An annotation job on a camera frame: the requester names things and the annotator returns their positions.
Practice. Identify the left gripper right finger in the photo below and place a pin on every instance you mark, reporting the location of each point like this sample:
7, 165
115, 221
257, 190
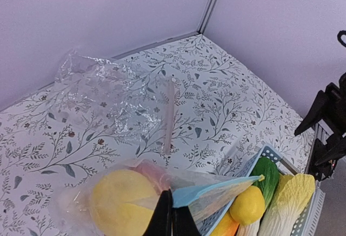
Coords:
183, 223

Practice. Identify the pink zipper clear bag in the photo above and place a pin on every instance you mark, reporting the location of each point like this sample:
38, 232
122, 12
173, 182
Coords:
114, 97

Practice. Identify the yellow lemon back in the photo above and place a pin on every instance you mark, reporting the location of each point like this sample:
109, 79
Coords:
248, 207

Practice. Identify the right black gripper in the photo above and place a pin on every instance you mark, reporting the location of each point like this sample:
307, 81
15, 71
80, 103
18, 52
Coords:
329, 106

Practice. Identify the blue zipper clear bag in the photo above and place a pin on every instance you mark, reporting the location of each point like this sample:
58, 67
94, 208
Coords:
204, 194

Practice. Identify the right aluminium frame post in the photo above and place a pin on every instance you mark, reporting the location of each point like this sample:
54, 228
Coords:
206, 16

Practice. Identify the green bok choy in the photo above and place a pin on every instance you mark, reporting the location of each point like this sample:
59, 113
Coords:
266, 167

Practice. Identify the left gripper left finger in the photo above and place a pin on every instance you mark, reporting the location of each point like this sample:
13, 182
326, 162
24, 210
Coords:
161, 220

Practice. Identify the napa cabbage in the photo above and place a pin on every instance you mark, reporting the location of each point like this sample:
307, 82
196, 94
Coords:
290, 199

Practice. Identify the light blue plastic basket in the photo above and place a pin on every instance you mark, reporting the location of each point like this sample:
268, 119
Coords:
307, 221

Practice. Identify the orange mango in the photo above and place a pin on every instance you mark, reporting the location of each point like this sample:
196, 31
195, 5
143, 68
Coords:
226, 227

